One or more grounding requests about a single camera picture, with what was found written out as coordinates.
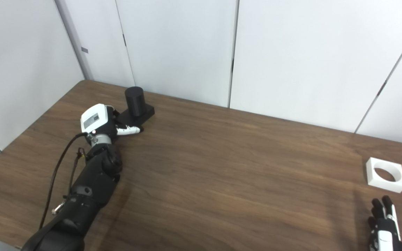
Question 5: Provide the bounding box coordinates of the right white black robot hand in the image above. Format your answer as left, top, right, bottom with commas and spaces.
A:
367, 195, 402, 251

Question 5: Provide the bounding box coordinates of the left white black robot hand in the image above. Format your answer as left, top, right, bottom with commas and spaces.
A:
80, 104, 142, 144

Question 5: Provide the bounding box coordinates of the black peg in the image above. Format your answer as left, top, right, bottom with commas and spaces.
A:
116, 86, 155, 129

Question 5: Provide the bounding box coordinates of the white square piece with hole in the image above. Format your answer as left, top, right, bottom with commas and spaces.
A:
366, 157, 402, 193

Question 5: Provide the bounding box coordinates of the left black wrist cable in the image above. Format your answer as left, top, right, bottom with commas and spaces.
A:
39, 132, 88, 230

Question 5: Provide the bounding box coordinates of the grey wall corner post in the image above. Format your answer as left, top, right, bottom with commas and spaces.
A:
54, 0, 94, 81

